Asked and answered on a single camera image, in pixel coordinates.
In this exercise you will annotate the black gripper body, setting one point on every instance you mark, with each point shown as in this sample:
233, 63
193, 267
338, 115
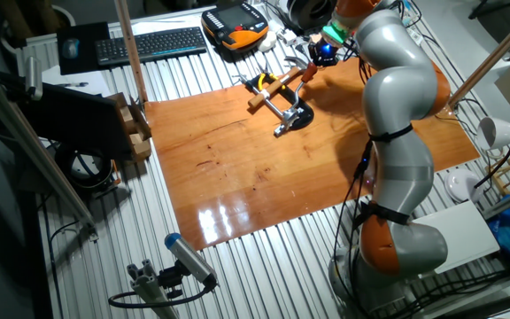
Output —
324, 51

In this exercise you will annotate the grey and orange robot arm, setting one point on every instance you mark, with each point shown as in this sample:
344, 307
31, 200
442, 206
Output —
396, 97

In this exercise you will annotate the black base lever press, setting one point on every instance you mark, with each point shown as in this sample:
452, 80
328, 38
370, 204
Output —
304, 119

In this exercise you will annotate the white power adapter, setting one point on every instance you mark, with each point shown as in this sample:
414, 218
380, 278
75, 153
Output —
288, 36

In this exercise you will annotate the black filament spool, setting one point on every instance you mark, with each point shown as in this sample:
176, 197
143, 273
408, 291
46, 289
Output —
308, 13

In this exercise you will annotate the white rounded object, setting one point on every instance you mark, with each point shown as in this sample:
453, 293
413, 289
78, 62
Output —
267, 41

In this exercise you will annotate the white power strip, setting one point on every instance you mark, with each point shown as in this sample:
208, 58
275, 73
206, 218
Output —
414, 33

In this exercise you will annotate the orange and black teach pendant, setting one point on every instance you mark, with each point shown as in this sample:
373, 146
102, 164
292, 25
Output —
237, 22

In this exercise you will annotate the large wooden board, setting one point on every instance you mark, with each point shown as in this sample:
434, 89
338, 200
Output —
237, 177

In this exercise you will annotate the black keyboard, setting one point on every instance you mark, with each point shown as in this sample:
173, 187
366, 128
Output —
149, 44

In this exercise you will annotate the slanted wooden pole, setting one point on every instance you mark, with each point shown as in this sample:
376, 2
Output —
503, 44

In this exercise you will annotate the black office chair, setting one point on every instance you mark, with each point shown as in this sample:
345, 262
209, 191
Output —
503, 22

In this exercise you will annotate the white desk lamp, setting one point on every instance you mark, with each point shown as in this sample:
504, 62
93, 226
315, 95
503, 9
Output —
503, 133

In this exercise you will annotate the stacked wooden blocks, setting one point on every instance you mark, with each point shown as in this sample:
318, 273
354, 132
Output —
140, 148

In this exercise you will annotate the white flat box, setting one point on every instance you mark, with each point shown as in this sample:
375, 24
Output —
467, 235

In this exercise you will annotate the black mouse pad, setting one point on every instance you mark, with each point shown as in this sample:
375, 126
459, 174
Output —
91, 44

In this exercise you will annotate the grey computer mouse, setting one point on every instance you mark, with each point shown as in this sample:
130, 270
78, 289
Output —
70, 48

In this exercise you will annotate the black flat panel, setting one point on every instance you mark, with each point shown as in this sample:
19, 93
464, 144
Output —
73, 119

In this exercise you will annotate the long aluminium beam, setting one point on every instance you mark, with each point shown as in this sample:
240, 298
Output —
38, 150

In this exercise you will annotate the upright wooden post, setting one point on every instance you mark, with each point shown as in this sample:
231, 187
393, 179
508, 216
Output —
130, 49

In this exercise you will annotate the grey camera with blue cap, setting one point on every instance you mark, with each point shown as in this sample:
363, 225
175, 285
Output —
188, 259

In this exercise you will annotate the short aluminium profile mount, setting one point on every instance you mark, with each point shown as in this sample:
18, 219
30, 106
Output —
149, 290

